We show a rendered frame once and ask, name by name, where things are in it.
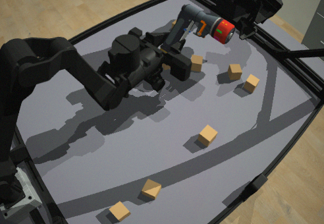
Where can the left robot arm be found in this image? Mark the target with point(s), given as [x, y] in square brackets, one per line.
[21, 70]

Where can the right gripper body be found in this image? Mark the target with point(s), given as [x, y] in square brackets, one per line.
[253, 11]

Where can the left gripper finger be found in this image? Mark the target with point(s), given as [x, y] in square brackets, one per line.
[158, 38]
[177, 47]

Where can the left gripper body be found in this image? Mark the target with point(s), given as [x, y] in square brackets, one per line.
[152, 58]

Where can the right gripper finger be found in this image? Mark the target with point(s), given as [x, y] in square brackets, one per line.
[265, 10]
[245, 31]

